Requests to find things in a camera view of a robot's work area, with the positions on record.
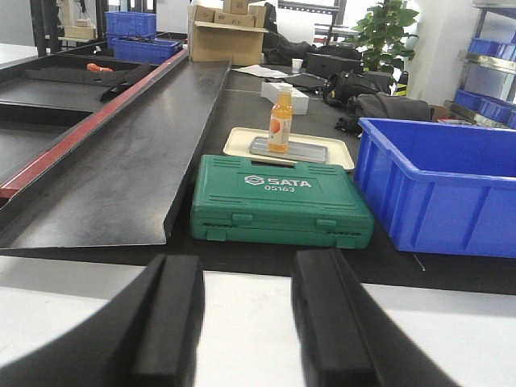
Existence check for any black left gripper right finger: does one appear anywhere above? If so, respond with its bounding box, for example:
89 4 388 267
291 249 457 386

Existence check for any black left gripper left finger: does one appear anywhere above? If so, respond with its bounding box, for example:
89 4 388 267
1 255 205 386

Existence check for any beige plastic tray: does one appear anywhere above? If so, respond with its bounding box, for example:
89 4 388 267
223 127 355 172

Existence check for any black metal conveyor ramp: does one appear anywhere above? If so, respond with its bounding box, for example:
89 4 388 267
1 58 230 250

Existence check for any green SATA tool case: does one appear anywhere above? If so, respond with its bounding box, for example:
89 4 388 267
190 155 374 249

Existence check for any large blue plastic bin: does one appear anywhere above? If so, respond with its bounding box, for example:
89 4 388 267
355 118 515 258

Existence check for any orange juice bottle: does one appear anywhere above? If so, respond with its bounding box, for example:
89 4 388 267
268 85 293 153

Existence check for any dark jacket bundle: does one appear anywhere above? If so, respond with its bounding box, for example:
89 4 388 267
335 92 433 135

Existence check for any white foam block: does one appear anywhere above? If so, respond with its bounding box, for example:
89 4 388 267
260 81 310 114

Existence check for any black backpack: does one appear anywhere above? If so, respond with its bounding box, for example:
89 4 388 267
322 71 395 107

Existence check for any yellow black traffic cone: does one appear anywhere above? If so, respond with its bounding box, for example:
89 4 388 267
394 71 409 97

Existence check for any white paper cup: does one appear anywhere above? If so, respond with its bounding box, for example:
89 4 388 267
291 58 303 74

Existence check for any blue bin on conveyor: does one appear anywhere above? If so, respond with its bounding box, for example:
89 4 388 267
111 38 182 65

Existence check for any green potted plant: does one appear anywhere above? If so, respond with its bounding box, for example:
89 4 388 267
352 1 419 75

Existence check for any large cardboard box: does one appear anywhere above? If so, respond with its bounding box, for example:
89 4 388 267
188 5 268 66

